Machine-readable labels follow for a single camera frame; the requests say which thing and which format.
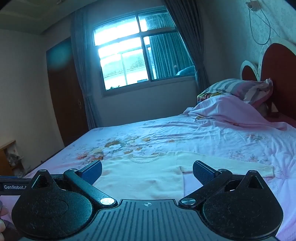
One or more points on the wooden bedside cabinet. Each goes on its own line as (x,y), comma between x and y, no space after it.
(5,160)

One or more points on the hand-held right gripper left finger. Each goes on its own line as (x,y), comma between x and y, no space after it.
(92,173)

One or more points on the window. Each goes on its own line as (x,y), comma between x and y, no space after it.
(134,53)

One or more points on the brown wooden door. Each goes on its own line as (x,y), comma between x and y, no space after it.
(64,97)

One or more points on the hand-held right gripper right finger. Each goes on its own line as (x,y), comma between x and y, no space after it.
(201,172)

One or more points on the wall socket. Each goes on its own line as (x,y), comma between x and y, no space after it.
(252,4)

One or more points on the striped pillow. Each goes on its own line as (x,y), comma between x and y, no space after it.
(240,89)

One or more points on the floral bedsheet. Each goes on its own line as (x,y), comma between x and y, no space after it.
(185,134)

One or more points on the cream knit sweater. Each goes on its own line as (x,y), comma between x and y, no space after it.
(143,176)

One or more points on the red and white headboard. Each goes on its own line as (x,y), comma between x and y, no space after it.
(282,67)

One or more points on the person's left hand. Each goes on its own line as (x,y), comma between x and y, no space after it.
(2,217)

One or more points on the pink blanket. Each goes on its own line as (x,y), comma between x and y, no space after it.
(231,109)

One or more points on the pale patterned bundle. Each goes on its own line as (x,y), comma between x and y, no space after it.
(16,162)

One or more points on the grey curtain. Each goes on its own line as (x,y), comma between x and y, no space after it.
(192,46)
(81,74)

